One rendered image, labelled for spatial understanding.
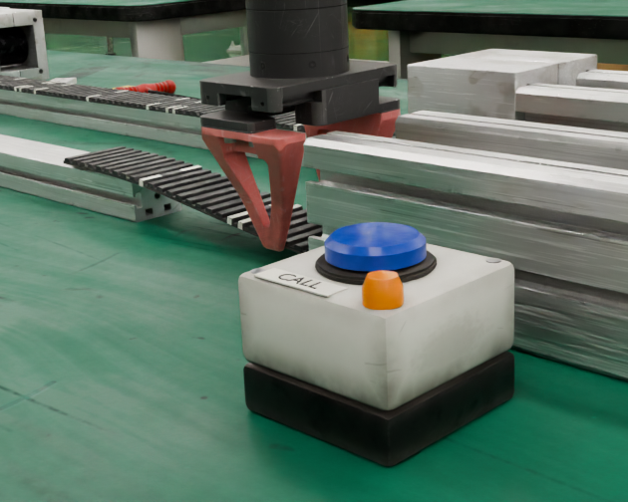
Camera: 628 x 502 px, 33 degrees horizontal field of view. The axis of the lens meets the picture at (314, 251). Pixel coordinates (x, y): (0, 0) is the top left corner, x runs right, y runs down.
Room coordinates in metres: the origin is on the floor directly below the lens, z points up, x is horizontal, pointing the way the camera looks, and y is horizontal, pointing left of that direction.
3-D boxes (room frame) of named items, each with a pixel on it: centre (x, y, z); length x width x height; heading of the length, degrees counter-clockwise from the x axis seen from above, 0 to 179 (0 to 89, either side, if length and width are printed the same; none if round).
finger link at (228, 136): (0.60, 0.01, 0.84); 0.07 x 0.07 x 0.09; 45
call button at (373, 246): (0.40, -0.02, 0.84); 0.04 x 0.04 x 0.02
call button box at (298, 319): (0.41, -0.03, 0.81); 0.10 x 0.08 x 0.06; 134
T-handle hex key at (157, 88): (1.22, 0.15, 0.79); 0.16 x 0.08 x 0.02; 37
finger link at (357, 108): (0.62, -0.01, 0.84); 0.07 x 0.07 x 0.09; 45
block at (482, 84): (0.73, -0.13, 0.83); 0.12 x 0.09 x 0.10; 134
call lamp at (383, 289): (0.36, -0.02, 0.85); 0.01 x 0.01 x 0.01
